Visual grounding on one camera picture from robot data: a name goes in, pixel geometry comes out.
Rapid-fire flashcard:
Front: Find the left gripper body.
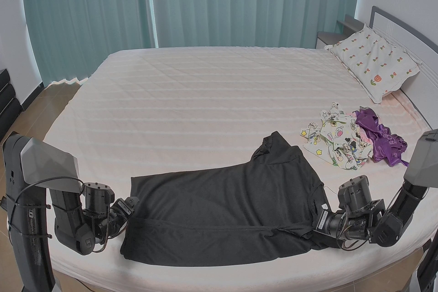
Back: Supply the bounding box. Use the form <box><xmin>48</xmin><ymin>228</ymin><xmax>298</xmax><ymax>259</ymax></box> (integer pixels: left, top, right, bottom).
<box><xmin>100</xmin><ymin>196</ymin><xmax>141</xmax><ymax>237</ymax></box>

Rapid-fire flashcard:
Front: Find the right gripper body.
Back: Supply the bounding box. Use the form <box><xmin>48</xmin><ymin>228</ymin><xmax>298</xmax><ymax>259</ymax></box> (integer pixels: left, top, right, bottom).
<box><xmin>312</xmin><ymin>209</ymin><xmax>370</xmax><ymax>242</ymax></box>

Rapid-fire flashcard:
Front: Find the black T-shirt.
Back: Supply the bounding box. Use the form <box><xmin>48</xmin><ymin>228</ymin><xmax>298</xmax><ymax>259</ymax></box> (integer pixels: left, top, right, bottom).
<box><xmin>120</xmin><ymin>132</ymin><xmax>343</xmax><ymax>265</ymax></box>

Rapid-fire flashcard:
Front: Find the bed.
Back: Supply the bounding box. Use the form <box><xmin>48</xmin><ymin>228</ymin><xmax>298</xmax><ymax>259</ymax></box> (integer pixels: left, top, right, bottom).
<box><xmin>7</xmin><ymin>5</ymin><xmax>438</xmax><ymax>288</ymax></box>

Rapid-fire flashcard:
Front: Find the white printed pyjama top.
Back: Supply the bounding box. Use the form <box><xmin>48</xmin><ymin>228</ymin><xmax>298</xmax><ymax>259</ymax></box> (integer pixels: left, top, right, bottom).
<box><xmin>300</xmin><ymin>101</ymin><xmax>374</xmax><ymax>169</ymax></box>

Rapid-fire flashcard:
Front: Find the purple satin garment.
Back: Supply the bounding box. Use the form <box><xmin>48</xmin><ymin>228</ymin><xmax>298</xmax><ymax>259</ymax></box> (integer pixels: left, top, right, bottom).
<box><xmin>354</xmin><ymin>107</ymin><xmax>409</xmax><ymax>168</ymax></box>

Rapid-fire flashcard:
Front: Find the black chest of drawers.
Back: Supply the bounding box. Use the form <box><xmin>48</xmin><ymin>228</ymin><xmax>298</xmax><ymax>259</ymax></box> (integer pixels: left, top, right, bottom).
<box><xmin>0</xmin><ymin>69</ymin><xmax>22</xmax><ymax>141</ymax></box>

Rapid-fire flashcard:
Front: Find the white printed pillow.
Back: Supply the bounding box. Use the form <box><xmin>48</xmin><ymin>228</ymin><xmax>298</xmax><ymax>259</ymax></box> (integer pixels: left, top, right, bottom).
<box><xmin>325</xmin><ymin>23</ymin><xmax>421</xmax><ymax>104</ymax></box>

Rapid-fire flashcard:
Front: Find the grey bedside table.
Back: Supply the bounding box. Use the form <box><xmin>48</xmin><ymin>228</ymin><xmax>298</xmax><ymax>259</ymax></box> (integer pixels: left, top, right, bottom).
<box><xmin>316</xmin><ymin>14</ymin><xmax>364</xmax><ymax>48</ymax></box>

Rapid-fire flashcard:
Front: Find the black cable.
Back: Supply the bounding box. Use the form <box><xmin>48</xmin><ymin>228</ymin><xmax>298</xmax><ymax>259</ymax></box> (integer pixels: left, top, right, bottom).
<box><xmin>337</xmin><ymin>236</ymin><xmax>369</xmax><ymax>251</ymax></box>
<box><xmin>92</xmin><ymin>231</ymin><xmax>115</xmax><ymax>254</ymax></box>

